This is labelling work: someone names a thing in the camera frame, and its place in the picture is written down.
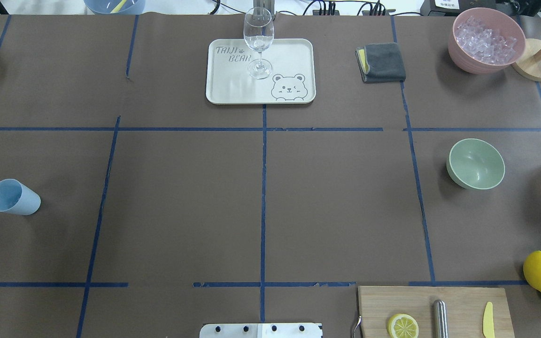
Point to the green bowl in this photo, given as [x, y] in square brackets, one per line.
[474, 164]

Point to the light blue plastic cup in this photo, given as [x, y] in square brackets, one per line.
[18, 199]

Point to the pink bowl with ice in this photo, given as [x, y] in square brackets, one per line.
[484, 41]

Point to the white bear tray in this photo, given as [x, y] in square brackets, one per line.
[287, 75]

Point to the clear wine glass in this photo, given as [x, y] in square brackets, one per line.
[258, 34]

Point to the grey folded cloth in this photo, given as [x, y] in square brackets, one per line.
[381, 63]

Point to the wooden cutting board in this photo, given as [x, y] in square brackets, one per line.
[464, 309]

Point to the lemon half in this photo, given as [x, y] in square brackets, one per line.
[402, 325]

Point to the yellow plastic knife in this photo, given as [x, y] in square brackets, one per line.
[488, 326]

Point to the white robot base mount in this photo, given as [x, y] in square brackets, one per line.
[262, 330]

